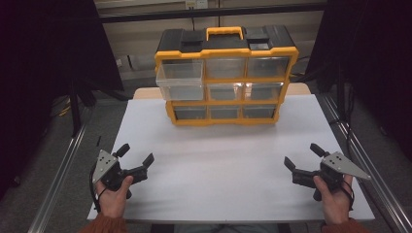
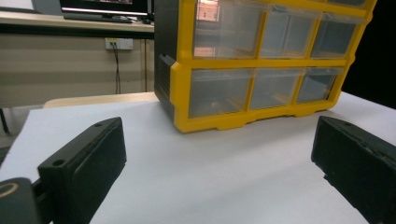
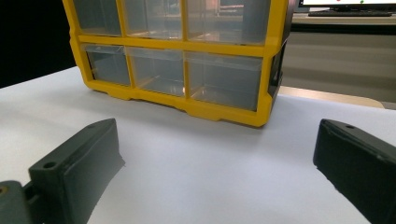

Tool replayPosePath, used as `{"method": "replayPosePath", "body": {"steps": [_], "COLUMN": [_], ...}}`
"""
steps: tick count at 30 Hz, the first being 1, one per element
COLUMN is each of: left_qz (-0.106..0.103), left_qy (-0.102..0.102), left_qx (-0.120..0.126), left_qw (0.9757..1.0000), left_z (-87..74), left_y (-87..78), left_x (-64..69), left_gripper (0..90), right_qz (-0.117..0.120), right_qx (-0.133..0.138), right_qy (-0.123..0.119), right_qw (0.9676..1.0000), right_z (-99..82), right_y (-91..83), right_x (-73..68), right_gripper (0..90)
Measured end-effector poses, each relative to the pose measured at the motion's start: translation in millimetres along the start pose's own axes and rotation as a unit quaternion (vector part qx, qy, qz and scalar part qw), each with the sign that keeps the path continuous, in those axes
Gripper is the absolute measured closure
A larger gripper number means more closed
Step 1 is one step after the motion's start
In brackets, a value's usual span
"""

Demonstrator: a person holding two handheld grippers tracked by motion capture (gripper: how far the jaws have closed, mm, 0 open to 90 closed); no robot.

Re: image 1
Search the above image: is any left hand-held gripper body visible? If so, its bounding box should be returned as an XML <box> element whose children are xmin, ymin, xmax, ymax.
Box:
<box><xmin>91</xmin><ymin>149</ymin><xmax>149</xmax><ymax>200</ymax></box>

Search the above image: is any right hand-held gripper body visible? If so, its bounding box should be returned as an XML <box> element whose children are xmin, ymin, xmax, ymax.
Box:
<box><xmin>292</xmin><ymin>150</ymin><xmax>372</xmax><ymax>202</ymax></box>

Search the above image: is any clear plastic drawer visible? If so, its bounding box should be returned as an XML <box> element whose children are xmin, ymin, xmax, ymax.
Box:
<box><xmin>155</xmin><ymin>59</ymin><xmax>206</xmax><ymax>102</ymax></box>

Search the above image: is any yellow and black drawer cabinet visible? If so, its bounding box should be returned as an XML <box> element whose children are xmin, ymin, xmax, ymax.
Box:
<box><xmin>154</xmin><ymin>24</ymin><xmax>300</xmax><ymax>127</ymax></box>

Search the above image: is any person's left hand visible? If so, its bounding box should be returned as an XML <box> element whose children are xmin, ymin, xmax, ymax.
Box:
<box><xmin>94</xmin><ymin>175</ymin><xmax>135</xmax><ymax>219</ymax></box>

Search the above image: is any person's right hand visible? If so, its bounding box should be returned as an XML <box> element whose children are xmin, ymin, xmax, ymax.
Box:
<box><xmin>312</xmin><ymin>174</ymin><xmax>355</xmax><ymax>226</ymax></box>

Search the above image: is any black metal stand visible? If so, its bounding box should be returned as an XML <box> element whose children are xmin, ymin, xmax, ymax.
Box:
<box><xmin>68</xmin><ymin>79</ymin><xmax>83</xmax><ymax>138</ymax></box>

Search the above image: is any group of closed clear drawers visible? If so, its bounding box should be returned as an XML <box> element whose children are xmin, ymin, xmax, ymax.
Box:
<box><xmin>173</xmin><ymin>56</ymin><xmax>291</xmax><ymax>120</ymax></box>

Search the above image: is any black curtain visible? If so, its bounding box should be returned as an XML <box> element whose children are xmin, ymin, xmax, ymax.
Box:
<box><xmin>0</xmin><ymin>0</ymin><xmax>124</xmax><ymax>202</ymax></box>
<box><xmin>304</xmin><ymin>0</ymin><xmax>412</xmax><ymax>163</ymax></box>

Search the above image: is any black horizontal bar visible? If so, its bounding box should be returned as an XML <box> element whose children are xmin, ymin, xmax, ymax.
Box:
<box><xmin>96</xmin><ymin>2</ymin><xmax>327</xmax><ymax>24</ymax></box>

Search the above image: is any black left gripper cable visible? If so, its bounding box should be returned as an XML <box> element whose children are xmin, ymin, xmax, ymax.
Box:
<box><xmin>88</xmin><ymin>164</ymin><xmax>109</xmax><ymax>214</ymax></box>

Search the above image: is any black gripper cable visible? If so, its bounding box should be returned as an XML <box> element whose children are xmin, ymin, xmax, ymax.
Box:
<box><xmin>88</xmin><ymin>164</ymin><xmax>109</xmax><ymax>214</ymax></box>
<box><xmin>340</xmin><ymin>180</ymin><xmax>356</xmax><ymax>212</ymax></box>

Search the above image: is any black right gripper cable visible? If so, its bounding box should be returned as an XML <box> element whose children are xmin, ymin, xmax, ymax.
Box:
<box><xmin>340</xmin><ymin>180</ymin><xmax>356</xmax><ymax>212</ymax></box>

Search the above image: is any metal floor rail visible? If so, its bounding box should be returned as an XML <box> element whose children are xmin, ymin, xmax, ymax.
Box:
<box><xmin>28</xmin><ymin>124</ymin><xmax>89</xmax><ymax>233</ymax></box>
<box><xmin>319</xmin><ymin>92</ymin><xmax>412</xmax><ymax>233</ymax></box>

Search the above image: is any yellow floor cable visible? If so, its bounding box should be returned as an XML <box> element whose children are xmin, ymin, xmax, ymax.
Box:
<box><xmin>56</xmin><ymin>98</ymin><xmax>73</xmax><ymax>118</ymax></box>

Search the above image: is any white wall power outlet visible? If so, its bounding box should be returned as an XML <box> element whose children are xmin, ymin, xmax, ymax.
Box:
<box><xmin>185</xmin><ymin>0</ymin><xmax>209</xmax><ymax>10</ymax></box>

